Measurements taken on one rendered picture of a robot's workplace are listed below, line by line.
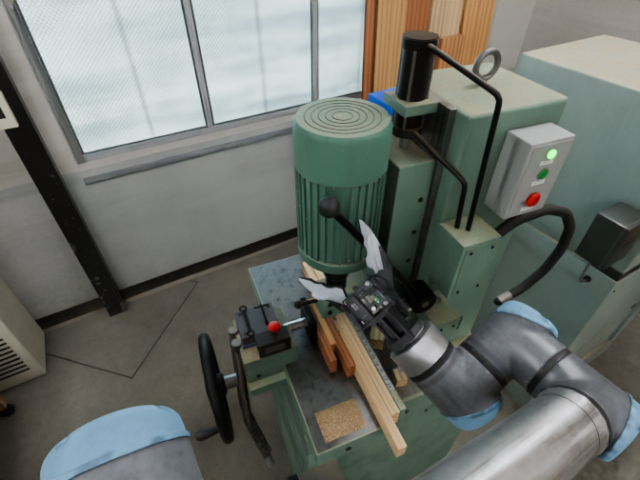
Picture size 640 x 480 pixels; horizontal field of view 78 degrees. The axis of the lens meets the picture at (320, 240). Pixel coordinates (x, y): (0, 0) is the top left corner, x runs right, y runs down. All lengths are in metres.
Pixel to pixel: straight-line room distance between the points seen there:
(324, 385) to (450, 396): 0.41
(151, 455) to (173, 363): 1.86
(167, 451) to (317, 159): 0.47
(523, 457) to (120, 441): 0.38
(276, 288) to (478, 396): 0.70
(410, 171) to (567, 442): 0.47
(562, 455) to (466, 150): 0.47
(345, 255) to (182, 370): 1.53
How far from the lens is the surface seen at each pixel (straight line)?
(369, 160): 0.67
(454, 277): 0.83
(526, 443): 0.52
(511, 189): 0.80
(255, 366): 1.01
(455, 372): 0.67
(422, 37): 0.73
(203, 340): 1.07
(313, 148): 0.66
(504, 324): 0.70
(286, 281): 1.22
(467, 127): 0.73
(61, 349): 2.53
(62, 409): 2.32
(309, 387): 1.01
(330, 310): 0.98
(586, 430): 0.60
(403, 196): 0.78
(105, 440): 0.38
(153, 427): 0.39
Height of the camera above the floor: 1.79
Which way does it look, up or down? 41 degrees down
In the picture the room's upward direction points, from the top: straight up
